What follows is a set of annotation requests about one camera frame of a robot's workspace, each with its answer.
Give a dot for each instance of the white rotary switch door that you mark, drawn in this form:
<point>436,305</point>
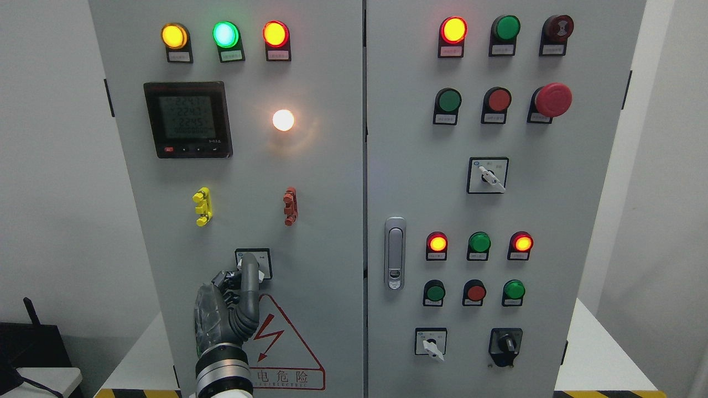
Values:
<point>264,261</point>

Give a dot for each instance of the black rotary knob switch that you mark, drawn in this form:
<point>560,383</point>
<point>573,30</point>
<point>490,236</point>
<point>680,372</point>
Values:
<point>504,345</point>

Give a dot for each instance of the grey cabinet left door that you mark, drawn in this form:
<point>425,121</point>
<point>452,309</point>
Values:
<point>317,262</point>

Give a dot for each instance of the green push button top row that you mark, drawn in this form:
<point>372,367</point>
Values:
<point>503,35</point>

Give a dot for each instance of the green indicator lower middle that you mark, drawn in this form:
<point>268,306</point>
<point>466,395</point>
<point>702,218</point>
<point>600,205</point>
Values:
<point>478,247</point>

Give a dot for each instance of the black device with antenna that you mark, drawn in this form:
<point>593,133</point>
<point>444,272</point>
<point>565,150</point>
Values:
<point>30,345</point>

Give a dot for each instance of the red lit indicator lower right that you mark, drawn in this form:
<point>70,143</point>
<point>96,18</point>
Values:
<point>520,246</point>

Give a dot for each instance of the small clear bulb light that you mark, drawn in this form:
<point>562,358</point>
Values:
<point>283,120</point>

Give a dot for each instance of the green push button second row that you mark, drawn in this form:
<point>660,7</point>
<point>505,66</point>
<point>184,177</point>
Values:
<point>446,108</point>

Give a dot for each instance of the green indicator light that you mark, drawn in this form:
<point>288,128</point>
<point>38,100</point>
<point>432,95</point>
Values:
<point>227,38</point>

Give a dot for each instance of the yellow terminal clip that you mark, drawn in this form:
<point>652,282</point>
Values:
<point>203,206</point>

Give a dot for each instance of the black digital power meter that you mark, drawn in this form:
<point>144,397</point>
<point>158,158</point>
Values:
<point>189,119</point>

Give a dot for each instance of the red indicator light top left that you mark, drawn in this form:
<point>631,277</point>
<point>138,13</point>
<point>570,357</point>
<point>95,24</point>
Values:
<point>276,35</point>

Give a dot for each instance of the red push button lower middle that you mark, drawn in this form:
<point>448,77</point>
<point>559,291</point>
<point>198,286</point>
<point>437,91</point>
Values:
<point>474,293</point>

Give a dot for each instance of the robot forearm wrist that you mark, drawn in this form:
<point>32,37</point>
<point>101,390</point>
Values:
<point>223,371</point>

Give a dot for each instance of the red emergency stop button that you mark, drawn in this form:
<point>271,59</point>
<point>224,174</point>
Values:
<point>548,102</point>

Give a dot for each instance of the green push button lower left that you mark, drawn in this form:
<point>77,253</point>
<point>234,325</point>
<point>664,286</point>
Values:
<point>433,293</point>

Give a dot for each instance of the white rotary switch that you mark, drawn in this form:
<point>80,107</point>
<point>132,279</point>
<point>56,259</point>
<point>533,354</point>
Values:
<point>431,342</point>
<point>487,175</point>

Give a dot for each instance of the white rotary switch bottom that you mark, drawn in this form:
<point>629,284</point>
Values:
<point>431,342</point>

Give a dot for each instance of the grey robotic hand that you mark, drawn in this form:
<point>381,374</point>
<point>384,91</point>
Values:
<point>227,308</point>

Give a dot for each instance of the red lit indicator lower left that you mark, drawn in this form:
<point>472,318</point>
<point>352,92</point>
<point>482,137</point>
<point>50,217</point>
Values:
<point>436,246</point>

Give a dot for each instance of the white rotary switch upper right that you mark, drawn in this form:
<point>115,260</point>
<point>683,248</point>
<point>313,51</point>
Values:
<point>487,175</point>

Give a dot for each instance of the red terminal clip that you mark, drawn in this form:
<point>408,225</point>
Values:
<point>290,206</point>

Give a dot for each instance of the red push button second row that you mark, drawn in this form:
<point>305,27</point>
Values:
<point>496,102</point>

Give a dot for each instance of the green push button lower right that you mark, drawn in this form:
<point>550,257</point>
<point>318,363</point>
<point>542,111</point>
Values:
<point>513,293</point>

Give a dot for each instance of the dark red buzzer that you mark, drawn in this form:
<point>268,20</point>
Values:
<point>555,35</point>

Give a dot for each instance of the red indicator light right door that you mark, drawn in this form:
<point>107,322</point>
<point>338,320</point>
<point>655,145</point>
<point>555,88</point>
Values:
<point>452,34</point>

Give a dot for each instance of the grey cabinet right door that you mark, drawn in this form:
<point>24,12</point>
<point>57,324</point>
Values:
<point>419,171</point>

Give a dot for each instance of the red electric hazard warning sticker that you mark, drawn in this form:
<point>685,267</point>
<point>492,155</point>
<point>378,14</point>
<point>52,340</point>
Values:
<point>279,357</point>

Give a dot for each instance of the grey cabinet door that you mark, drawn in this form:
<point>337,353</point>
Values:
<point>419,171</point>
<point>317,262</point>

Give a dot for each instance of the yellow indicator light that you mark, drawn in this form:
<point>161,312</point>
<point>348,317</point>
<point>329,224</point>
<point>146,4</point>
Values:
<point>176,39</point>

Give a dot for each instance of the white box bottom left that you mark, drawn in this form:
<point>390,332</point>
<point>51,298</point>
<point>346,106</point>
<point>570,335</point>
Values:
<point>64,380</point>

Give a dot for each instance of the silver door lock handle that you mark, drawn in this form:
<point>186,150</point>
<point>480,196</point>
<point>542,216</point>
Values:
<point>394,252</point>

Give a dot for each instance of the red lit indicator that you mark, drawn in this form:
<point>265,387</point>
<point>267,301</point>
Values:
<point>436,246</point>
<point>520,246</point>

